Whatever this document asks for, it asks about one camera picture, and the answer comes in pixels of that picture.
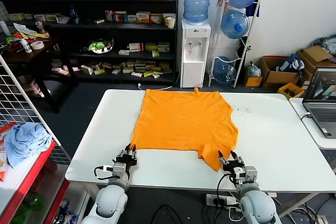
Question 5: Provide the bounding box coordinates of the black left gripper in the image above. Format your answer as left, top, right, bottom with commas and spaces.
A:
115, 143, 139, 167

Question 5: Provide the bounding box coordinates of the orange t-shirt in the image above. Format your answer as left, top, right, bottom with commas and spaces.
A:
130, 87, 239, 173

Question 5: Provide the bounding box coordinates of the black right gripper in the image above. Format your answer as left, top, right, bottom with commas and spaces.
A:
217, 150, 246, 174

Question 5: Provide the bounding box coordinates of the red white snack package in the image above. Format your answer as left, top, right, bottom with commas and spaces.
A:
0, 122, 18, 141

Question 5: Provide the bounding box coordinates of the small white side table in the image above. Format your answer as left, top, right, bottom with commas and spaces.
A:
288, 97, 336, 150

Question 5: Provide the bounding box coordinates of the dark wooden table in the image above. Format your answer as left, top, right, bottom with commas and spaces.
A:
0, 34, 79, 114

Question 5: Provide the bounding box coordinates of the small white bottle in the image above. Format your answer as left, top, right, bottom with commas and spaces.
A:
20, 38, 33, 54

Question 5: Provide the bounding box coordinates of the white box red picture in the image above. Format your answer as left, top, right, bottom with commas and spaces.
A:
112, 11, 127, 23

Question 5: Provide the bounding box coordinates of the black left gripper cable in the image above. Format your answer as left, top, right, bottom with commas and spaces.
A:
93, 165, 116, 180

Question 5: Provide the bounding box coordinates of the white jug rack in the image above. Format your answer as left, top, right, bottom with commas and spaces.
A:
208, 0, 263, 88

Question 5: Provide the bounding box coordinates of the large white table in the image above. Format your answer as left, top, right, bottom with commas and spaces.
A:
65, 89, 336, 205

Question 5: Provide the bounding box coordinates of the white power strip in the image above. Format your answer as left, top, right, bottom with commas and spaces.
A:
206, 194, 237, 208

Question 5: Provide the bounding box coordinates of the blue plastic bottle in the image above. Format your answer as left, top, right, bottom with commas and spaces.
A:
68, 5, 79, 25

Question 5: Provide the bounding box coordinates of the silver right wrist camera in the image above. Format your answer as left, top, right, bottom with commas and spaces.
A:
234, 165, 257, 183

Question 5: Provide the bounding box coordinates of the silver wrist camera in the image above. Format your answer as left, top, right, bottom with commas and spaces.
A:
234, 165, 257, 183
102, 162, 127, 177

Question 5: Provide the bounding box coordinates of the steel bowl with green packets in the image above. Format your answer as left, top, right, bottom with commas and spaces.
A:
83, 37, 115, 55

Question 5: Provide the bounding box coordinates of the clear plastic bag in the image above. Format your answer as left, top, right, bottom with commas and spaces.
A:
245, 61, 263, 78

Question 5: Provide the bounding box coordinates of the white floor cable with plug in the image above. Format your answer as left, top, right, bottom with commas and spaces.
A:
138, 71, 182, 91

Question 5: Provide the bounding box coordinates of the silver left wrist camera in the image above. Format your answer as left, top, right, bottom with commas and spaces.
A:
102, 162, 127, 177

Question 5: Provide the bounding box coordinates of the black floor cable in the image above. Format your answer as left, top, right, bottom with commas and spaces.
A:
151, 204, 184, 224

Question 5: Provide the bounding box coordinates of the yellow plastic bin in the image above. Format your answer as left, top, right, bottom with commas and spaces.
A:
277, 82, 306, 99

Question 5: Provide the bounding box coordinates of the blue white package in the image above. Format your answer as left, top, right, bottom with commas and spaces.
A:
52, 199, 81, 224

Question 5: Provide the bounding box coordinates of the red white cart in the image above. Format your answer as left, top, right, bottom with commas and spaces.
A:
0, 121, 71, 224

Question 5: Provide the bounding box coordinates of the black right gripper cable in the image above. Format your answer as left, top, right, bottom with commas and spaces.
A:
214, 173, 237, 224

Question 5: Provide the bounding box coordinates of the blue white bag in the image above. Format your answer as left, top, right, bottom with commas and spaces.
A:
278, 53, 306, 74

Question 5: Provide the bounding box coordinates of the light blue cloth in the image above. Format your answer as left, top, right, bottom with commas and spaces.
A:
4, 122, 53, 169

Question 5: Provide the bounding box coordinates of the white water dispenser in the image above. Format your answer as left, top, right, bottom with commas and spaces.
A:
180, 19, 212, 89

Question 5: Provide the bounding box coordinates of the yellow white medicine box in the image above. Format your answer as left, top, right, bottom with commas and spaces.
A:
136, 12, 151, 24

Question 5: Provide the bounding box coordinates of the white red medicine box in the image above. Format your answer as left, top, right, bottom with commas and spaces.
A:
128, 42, 144, 52

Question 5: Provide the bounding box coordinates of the green plastic bottle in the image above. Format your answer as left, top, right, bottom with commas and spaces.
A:
17, 192, 45, 217

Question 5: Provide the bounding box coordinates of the green snack bag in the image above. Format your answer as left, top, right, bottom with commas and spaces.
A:
5, 35, 22, 45

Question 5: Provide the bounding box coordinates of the plain brown cardboard box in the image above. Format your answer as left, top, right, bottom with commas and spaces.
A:
296, 45, 336, 83

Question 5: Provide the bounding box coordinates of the white green medicine box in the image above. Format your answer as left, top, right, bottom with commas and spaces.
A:
157, 42, 171, 53

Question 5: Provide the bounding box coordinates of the black shelving unit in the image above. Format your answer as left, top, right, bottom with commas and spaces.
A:
0, 0, 181, 86

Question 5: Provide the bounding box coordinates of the pile of grey clothes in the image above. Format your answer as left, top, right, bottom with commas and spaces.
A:
311, 34, 336, 57

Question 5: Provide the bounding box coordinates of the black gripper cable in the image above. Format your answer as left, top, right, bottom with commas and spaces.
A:
214, 173, 237, 224
93, 165, 116, 180

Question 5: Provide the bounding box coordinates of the grey laptop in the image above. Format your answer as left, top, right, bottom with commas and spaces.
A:
301, 67, 336, 140

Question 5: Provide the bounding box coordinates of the white orange medicine box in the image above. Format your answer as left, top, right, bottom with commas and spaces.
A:
162, 13, 176, 25

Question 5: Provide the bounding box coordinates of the plain white medicine box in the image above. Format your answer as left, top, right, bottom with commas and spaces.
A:
80, 65, 94, 76

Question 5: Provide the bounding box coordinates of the open cardboard box red rim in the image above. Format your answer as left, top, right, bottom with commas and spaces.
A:
259, 55, 301, 90

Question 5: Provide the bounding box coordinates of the colourful paper pile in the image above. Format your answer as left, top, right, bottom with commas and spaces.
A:
13, 22, 50, 42

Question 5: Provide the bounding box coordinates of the small yellow box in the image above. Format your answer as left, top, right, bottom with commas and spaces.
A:
244, 76, 263, 88

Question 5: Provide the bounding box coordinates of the white wire grid panel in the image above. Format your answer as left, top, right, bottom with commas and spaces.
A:
0, 53, 62, 147

